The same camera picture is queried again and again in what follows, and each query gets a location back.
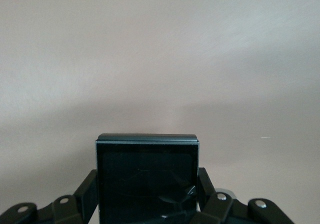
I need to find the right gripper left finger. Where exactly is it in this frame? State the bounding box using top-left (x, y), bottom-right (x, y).
top-left (0, 169), bottom-right (98, 224)

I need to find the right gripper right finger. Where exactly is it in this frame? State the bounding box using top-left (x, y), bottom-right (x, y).
top-left (192, 167), bottom-right (296, 224)

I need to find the black phone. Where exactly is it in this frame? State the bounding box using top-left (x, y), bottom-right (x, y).
top-left (95, 133), bottom-right (201, 224)

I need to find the brown table cover mat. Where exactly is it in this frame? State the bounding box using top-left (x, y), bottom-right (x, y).
top-left (0, 0), bottom-right (320, 224)

